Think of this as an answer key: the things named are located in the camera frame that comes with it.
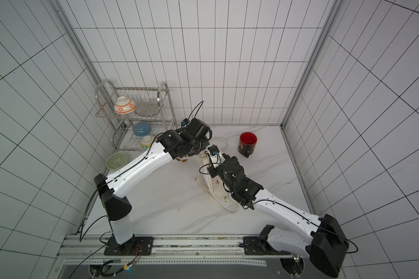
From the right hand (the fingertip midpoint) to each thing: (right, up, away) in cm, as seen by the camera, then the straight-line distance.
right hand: (204, 154), depth 74 cm
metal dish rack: (-51, +7, +30) cm, 59 cm away
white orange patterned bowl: (-42, +24, +14) cm, 50 cm away
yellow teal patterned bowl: (-35, +5, +25) cm, 43 cm away
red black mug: (+24, +4, +24) cm, 34 cm away
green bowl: (-52, -6, +25) cm, 58 cm away
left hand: (-1, +3, +2) cm, 4 cm away
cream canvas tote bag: (+3, -16, +5) cm, 17 cm away
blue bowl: (-41, +13, +33) cm, 54 cm away
